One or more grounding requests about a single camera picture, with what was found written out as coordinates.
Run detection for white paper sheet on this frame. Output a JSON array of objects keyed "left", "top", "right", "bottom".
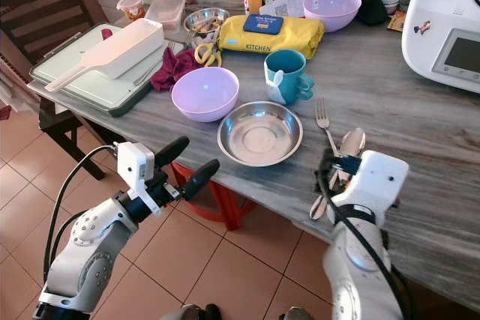
[{"left": 261, "top": 0, "right": 308, "bottom": 19}]

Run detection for silver fork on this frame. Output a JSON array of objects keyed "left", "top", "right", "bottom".
[{"left": 315, "top": 97, "right": 341, "bottom": 156}]

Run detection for small black object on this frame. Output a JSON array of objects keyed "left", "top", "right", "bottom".
[{"left": 356, "top": 0, "right": 389, "bottom": 25}]

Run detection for dark wooden chair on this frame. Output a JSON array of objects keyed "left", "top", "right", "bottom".
[{"left": 0, "top": 0, "right": 92, "bottom": 182}]

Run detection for yellow handled scissors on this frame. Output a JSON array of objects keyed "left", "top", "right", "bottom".
[{"left": 193, "top": 41, "right": 222, "bottom": 68}]

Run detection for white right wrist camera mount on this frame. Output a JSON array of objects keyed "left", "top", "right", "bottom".
[{"left": 336, "top": 150, "right": 410, "bottom": 220}]

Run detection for pale green tray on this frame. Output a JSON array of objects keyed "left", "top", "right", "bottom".
[{"left": 30, "top": 24, "right": 182, "bottom": 118}]

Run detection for small orange brown box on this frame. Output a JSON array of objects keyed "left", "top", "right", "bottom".
[{"left": 387, "top": 10, "right": 407, "bottom": 32}]

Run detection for yellow kitchen wipes package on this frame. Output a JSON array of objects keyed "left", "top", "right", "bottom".
[{"left": 219, "top": 14, "right": 325, "bottom": 59}]

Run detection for white kitchen appliance with screen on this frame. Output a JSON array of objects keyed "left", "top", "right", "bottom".
[{"left": 402, "top": 0, "right": 480, "bottom": 95}]

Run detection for purple plastic bowl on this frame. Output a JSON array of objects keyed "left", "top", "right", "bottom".
[
  {"left": 171, "top": 66, "right": 240, "bottom": 124},
  {"left": 303, "top": 0, "right": 362, "bottom": 34}
]

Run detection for grey robot foot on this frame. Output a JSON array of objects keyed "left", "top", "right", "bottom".
[
  {"left": 285, "top": 307, "right": 316, "bottom": 320},
  {"left": 161, "top": 304, "right": 222, "bottom": 320}
]

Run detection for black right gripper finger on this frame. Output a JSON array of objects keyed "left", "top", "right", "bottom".
[{"left": 316, "top": 148, "right": 340, "bottom": 195}]

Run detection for teal mug with white rabbit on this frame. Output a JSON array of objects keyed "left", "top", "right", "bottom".
[{"left": 263, "top": 49, "right": 314, "bottom": 106}]

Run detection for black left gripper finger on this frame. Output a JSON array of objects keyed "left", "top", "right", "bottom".
[
  {"left": 180, "top": 158, "right": 221, "bottom": 202},
  {"left": 154, "top": 136, "right": 191, "bottom": 171}
]

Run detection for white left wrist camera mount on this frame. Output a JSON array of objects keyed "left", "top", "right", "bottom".
[{"left": 116, "top": 142, "right": 159, "bottom": 202}]

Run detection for grey robot left foot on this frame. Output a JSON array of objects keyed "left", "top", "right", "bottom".
[{"left": 161, "top": 304, "right": 222, "bottom": 320}]

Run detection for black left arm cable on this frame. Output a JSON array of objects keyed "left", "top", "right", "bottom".
[{"left": 43, "top": 145, "right": 119, "bottom": 297}]

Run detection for clear plastic food container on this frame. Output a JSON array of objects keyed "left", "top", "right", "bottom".
[{"left": 145, "top": 0, "right": 186, "bottom": 31}]

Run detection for grey robot right foot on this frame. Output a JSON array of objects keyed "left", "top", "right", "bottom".
[{"left": 285, "top": 307, "right": 316, "bottom": 320}]

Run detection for maroon cloth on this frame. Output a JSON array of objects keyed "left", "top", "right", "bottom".
[{"left": 150, "top": 49, "right": 197, "bottom": 94}]

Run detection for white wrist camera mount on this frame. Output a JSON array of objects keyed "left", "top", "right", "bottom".
[
  {"left": 116, "top": 142, "right": 159, "bottom": 202},
  {"left": 336, "top": 150, "right": 410, "bottom": 220}
]

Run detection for small stainless steel bowl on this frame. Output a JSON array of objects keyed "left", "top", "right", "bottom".
[{"left": 184, "top": 7, "right": 230, "bottom": 43}]

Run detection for red stool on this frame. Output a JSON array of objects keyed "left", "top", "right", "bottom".
[{"left": 169, "top": 160, "right": 247, "bottom": 232}]

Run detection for stainless steel plate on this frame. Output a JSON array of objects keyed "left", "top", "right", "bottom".
[{"left": 217, "top": 100, "right": 303, "bottom": 168}]

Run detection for silver spoon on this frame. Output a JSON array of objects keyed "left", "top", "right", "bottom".
[{"left": 309, "top": 127, "right": 367, "bottom": 221}]

